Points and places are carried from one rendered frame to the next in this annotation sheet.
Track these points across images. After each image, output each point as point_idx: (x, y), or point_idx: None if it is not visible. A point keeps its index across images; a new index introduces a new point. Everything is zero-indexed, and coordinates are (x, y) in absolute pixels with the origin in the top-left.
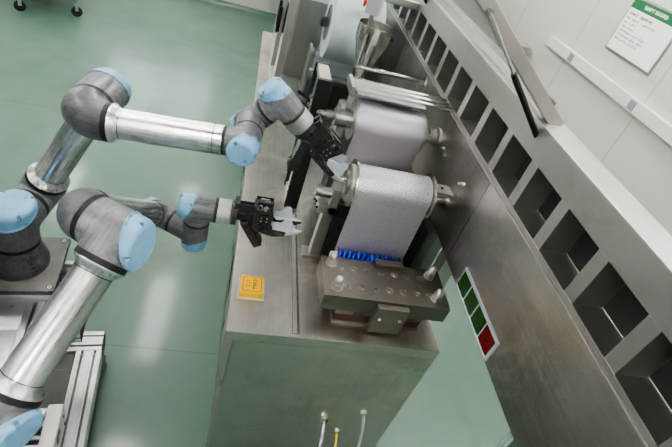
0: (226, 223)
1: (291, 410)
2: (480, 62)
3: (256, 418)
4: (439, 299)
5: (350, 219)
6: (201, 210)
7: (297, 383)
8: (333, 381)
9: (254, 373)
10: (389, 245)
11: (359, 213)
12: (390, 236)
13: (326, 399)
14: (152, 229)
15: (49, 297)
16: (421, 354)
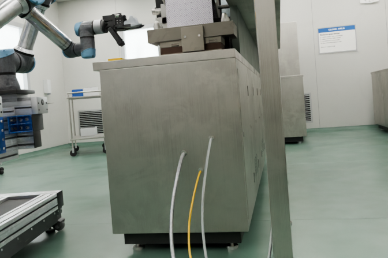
0: (99, 28)
1: (156, 146)
2: None
3: (134, 162)
4: (224, 18)
5: (168, 8)
6: (85, 23)
7: (149, 109)
8: (173, 101)
9: (119, 103)
10: (200, 21)
11: (171, 2)
12: (197, 14)
13: (176, 126)
14: None
15: (16, 105)
16: (222, 54)
